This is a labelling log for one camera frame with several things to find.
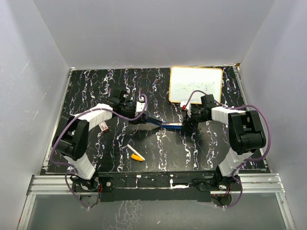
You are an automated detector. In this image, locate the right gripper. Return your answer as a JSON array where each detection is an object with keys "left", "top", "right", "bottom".
[{"left": 182, "top": 108, "right": 209, "bottom": 131}]

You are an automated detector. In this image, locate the red white staple box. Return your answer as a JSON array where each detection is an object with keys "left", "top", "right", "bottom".
[{"left": 98, "top": 121, "right": 109, "bottom": 133}]

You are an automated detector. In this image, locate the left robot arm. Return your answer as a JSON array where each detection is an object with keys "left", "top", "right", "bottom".
[{"left": 49, "top": 90, "right": 147, "bottom": 191}]

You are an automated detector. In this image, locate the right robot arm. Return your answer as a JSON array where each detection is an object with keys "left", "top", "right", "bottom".
[{"left": 180, "top": 94, "right": 266, "bottom": 190}]

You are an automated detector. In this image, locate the white marker pen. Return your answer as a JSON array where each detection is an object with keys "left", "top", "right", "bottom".
[{"left": 127, "top": 144, "right": 145, "bottom": 161}]

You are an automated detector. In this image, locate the yellow marker cap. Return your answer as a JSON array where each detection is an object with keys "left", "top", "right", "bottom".
[{"left": 131, "top": 154, "right": 143, "bottom": 162}]

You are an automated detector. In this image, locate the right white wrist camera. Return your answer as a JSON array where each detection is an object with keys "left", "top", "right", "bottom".
[{"left": 180, "top": 101, "right": 191, "bottom": 117}]

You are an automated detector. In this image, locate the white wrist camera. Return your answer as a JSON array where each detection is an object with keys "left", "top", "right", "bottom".
[
  {"left": 135, "top": 96, "right": 147, "bottom": 116},
  {"left": 180, "top": 101, "right": 191, "bottom": 117}
]

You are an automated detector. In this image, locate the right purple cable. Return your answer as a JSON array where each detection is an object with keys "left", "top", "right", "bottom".
[{"left": 183, "top": 90, "right": 273, "bottom": 209}]

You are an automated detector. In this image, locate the purple cable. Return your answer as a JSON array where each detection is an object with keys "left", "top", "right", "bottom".
[
  {"left": 183, "top": 90, "right": 273, "bottom": 209},
  {"left": 49, "top": 93, "right": 148, "bottom": 210}
]

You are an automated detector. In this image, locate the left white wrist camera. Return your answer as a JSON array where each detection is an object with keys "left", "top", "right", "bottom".
[{"left": 135, "top": 96, "right": 147, "bottom": 116}]

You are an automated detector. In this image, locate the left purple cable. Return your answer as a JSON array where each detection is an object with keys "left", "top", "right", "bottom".
[{"left": 49, "top": 93, "right": 148, "bottom": 210}]

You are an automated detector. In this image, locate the small whiteboard orange frame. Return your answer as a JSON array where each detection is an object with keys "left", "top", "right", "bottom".
[{"left": 169, "top": 66, "right": 224, "bottom": 104}]

